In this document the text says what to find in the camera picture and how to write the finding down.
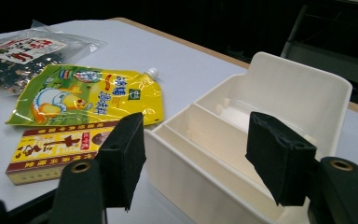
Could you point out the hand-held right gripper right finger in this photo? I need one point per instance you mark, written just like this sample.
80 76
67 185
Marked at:
276 158

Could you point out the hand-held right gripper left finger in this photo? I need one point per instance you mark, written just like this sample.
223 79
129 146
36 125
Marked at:
121 158

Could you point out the white plastic storage box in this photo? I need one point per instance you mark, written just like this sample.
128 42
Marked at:
292 90

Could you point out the yellow red seasoning box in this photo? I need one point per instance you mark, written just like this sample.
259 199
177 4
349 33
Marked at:
49 149

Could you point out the yellow green spout pouch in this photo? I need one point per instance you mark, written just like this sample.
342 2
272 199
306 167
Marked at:
74 102

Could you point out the clear bag of dried seaweed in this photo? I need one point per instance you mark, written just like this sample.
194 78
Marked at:
9 67

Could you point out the metal rack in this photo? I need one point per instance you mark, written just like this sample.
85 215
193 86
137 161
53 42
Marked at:
329 59

